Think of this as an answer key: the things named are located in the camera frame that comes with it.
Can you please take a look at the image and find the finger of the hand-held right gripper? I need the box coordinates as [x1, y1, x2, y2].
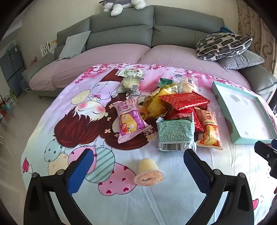
[254, 140, 277, 179]

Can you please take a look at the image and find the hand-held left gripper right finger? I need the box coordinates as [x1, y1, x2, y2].
[184, 149, 254, 225]

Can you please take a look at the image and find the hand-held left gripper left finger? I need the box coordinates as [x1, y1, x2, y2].
[23, 148, 94, 225]

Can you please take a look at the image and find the gold swiss roll packet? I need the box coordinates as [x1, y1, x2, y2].
[195, 109, 224, 150]

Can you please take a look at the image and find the green brick pattern packet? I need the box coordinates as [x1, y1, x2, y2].
[156, 112, 197, 152]

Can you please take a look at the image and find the jelly cup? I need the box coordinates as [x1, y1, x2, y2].
[133, 158, 166, 188]

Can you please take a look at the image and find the teal cardboard tray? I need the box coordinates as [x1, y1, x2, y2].
[211, 81, 277, 145]

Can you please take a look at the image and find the shiny red snack packet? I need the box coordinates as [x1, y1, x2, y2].
[192, 108, 205, 133]

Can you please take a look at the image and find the purple swiss roll packet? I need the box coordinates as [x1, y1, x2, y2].
[112, 96, 152, 144]

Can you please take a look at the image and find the red patterned snack packet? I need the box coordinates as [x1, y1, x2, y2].
[159, 92, 211, 111]

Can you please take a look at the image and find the yellow cake packet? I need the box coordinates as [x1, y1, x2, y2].
[142, 93, 172, 120]

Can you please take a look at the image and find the dark green snack packet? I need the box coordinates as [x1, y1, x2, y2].
[159, 78, 173, 88]

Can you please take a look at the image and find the pale green cake packet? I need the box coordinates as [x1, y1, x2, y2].
[121, 77, 141, 93]

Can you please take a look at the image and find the white snack packet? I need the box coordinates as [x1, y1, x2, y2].
[117, 68, 145, 79]

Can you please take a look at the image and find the printed blanket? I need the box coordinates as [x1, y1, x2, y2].
[20, 63, 277, 225]

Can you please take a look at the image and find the red packet with white label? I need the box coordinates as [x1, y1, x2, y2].
[166, 108, 194, 120]

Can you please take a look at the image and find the crumpled yellow packet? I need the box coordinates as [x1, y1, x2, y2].
[150, 84, 180, 98]

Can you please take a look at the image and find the steamed cake packet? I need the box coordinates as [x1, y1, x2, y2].
[173, 77, 199, 94]

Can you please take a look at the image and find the colourful floor clutter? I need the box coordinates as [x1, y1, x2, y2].
[0, 90, 19, 124]

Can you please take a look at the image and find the black white patterned pillow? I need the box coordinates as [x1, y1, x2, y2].
[196, 32, 253, 61]

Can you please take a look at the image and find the purple sofa cover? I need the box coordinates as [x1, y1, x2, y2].
[29, 44, 252, 98]

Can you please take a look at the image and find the blue cabinet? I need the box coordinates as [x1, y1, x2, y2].
[0, 44, 26, 97]

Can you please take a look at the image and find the light grey green pillow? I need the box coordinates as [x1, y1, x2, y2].
[58, 30, 92, 60]

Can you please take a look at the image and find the beige patterned curtain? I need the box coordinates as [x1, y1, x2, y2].
[236, 0, 277, 74]

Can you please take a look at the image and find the white magazine rack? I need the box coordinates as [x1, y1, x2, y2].
[39, 39, 58, 58]

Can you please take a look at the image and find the blue cushion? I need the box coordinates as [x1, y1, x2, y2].
[219, 25, 235, 34]

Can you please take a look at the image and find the grey green sofa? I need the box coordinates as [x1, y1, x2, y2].
[22, 5, 277, 104]

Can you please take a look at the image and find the grey white plush toy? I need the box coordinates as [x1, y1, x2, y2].
[99, 0, 146, 17]

